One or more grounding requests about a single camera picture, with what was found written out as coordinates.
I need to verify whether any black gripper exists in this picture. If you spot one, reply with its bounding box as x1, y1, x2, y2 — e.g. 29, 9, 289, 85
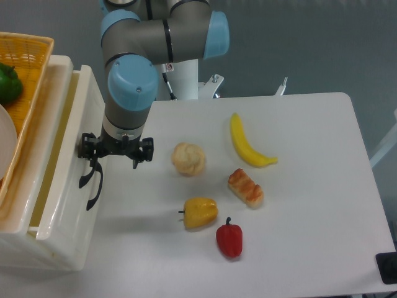
78, 132, 154, 170

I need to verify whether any white drawer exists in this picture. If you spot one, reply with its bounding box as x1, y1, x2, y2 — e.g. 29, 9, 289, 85
32, 65, 104, 271

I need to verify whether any red bell pepper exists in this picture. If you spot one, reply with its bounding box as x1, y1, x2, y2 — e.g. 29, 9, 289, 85
216, 217, 243, 258

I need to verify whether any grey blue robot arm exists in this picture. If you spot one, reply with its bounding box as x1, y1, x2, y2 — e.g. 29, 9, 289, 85
78, 1, 230, 172

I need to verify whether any white drawer cabinet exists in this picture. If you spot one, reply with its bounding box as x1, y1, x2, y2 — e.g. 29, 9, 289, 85
0, 55, 94, 273

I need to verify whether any round bread bun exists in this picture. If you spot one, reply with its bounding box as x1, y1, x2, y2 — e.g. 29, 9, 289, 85
171, 142, 206, 176

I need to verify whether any yellow bell pepper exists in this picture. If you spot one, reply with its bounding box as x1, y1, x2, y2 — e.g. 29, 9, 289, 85
178, 197, 218, 229

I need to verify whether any white round plate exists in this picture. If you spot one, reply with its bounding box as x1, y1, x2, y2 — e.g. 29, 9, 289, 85
0, 106, 17, 179

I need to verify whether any green bell pepper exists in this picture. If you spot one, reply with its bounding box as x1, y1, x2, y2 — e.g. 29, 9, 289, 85
0, 63, 23, 106

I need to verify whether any yellow woven basket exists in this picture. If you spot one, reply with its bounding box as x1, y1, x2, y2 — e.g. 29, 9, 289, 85
1, 32, 54, 210

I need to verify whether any yellow banana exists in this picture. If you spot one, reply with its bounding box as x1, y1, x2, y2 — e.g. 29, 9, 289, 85
230, 113, 278, 168

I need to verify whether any glazed bread loaf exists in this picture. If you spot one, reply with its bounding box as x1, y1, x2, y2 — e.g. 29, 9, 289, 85
228, 168, 264, 209

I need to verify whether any black device at edge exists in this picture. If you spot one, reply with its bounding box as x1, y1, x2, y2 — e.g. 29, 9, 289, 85
375, 252, 397, 284

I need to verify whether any bottom drawer black handle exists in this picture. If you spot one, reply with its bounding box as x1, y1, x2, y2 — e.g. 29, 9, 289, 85
86, 163, 104, 211

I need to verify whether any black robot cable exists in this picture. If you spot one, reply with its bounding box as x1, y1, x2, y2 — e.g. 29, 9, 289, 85
161, 63, 178, 101

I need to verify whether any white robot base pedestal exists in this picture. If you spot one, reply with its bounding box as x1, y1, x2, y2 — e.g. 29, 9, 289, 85
156, 60, 225, 101

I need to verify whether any white frame bar right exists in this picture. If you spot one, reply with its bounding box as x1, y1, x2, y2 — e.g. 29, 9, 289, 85
369, 123, 396, 169

